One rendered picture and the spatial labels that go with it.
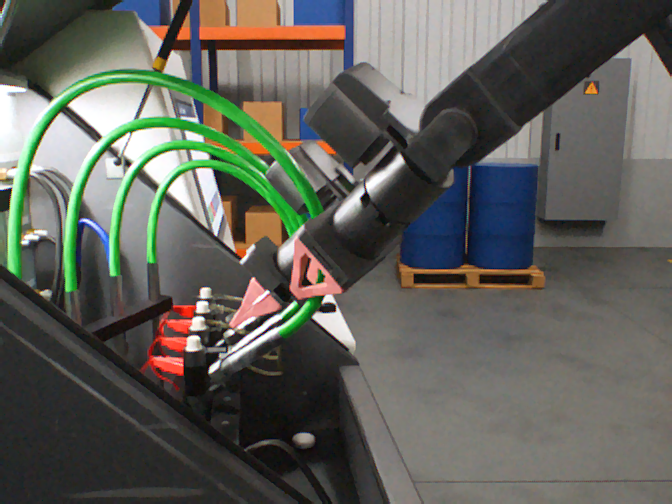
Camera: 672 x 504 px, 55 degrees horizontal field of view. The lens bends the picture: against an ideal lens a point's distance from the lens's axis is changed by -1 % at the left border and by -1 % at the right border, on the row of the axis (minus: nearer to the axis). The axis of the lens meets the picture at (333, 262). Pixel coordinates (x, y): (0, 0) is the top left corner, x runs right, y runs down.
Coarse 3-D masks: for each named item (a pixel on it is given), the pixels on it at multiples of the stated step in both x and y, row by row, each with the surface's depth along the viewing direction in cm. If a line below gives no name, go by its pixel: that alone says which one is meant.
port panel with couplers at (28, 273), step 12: (0, 132) 90; (12, 132) 95; (0, 144) 90; (12, 144) 95; (0, 156) 90; (12, 156) 94; (0, 168) 90; (12, 168) 94; (36, 168) 98; (0, 180) 90; (12, 180) 95; (24, 204) 99; (24, 216) 99; (24, 228) 99; (24, 240) 92; (36, 240) 96; (24, 252) 99; (24, 264) 99; (24, 276) 98; (36, 288) 104
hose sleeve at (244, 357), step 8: (264, 336) 66; (272, 336) 65; (280, 336) 65; (248, 344) 67; (256, 344) 66; (264, 344) 66; (272, 344) 66; (240, 352) 67; (248, 352) 67; (256, 352) 66; (264, 352) 66; (224, 360) 68; (232, 360) 67; (240, 360) 67; (248, 360) 67; (224, 368) 68; (232, 368) 67; (240, 368) 68
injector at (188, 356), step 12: (204, 348) 78; (192, 360) 77; (204, 360) 78; (192, 372) 78; (204, 372) 78; (192, 384) 78; (204, 384) 79; (216, 384) 79; (192, 396) 78; (204, 396) 79; (192, 408) 79; (204, 408) 80
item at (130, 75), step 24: (120, 72) 64; (144, 72) 64; (72, 96) 66; (192, 96) 63; (216, 96) 62; (48, 120) 68; (240, 120) 62; (24, 144) 69; (264, 144) 62; (24, 168) 70; (288, 168) 61; (24, 192) 71; (312, 192) 62; (312, 216) 62; (312, 312) 64; (288, 336) 65
